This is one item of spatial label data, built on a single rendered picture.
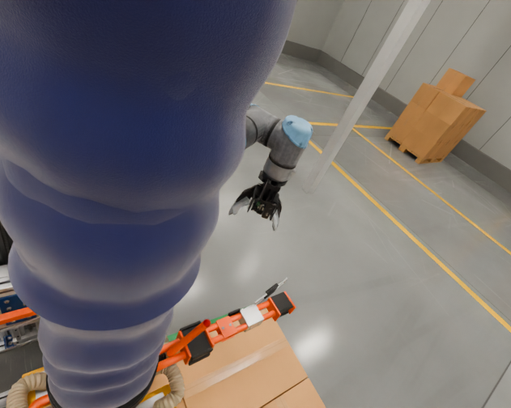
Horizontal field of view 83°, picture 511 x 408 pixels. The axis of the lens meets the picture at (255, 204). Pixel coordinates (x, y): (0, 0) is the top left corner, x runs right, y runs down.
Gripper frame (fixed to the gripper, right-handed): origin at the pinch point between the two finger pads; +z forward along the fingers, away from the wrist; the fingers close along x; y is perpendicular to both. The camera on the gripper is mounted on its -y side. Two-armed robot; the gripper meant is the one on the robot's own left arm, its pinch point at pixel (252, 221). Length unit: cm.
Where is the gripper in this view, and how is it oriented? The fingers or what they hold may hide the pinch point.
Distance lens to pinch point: 90.4
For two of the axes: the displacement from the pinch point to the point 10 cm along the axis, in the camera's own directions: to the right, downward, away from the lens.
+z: -3.4, 7.3, 6.0
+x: 9.3, 3.4, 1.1
